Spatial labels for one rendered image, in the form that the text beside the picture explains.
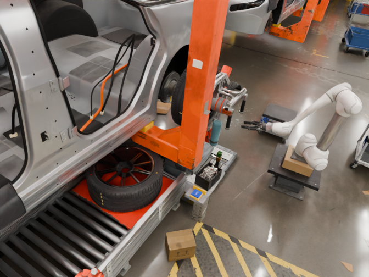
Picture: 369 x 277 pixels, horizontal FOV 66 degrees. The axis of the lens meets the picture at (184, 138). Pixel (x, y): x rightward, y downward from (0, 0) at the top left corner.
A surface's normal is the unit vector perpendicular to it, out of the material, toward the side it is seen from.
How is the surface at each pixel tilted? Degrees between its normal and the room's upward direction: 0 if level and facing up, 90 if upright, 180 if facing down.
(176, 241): 0
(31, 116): 88
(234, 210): 0
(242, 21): 98
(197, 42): 90
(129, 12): 82
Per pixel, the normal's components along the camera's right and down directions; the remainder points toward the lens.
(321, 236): 0.09, -0.78
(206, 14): -0.52, 0.50
